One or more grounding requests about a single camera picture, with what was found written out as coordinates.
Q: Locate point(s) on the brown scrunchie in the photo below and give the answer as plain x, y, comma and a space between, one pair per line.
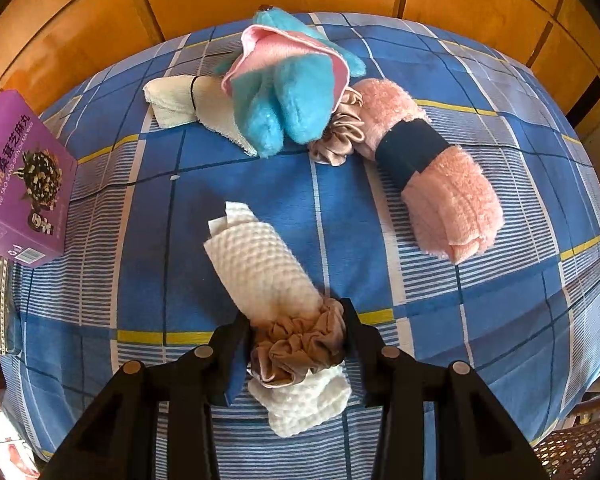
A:
290, 348

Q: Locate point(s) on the blue pink plush toy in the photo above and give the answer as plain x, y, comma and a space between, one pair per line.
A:
285, 81

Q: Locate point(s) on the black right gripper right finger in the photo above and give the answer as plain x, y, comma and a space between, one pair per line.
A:
444, 411

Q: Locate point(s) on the cream folded cloth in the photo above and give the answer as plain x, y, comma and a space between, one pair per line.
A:
184, 99

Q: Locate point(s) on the white waffle towel roll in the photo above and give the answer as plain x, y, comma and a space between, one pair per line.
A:
264, 279

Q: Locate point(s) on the purple cardboard snack box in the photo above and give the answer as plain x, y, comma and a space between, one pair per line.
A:
36, 180

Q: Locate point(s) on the blue plaid tablecloth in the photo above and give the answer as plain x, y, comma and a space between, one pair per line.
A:
135, 282

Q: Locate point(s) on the wicker chair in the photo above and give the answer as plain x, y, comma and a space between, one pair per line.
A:
573, 453

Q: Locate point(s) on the pink fluffy towel roll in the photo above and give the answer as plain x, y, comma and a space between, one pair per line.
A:
454, 211

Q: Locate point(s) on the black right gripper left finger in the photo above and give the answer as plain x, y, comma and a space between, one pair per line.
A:
116, 437

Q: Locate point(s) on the beige satin scrunchie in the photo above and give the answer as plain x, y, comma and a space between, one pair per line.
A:
343, 133

